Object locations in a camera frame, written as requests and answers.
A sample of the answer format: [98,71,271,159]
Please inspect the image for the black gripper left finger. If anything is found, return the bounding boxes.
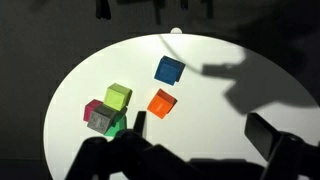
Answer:
[65,110,188,180]

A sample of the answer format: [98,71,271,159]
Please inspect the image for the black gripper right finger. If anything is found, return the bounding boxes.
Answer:
[244,112,320,180]

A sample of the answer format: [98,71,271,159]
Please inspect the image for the orange block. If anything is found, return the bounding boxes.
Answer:
[146,88,178,120]

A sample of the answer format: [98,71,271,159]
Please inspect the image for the green block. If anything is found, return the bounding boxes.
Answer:
[104,106,128,137]

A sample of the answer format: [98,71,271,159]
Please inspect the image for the yellow-green block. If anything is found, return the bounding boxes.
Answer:
[103,82,133,112]

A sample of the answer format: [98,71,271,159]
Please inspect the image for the grey block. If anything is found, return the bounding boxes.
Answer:
[87,104,118,135]

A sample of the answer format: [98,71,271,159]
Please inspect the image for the pink block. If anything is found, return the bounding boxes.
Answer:
[83,99,103,123]

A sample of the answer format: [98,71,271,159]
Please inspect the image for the blue block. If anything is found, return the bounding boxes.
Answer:
[154,55,186,87]

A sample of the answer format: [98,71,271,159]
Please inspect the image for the round white table top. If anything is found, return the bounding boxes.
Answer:
[43,32,320,180]

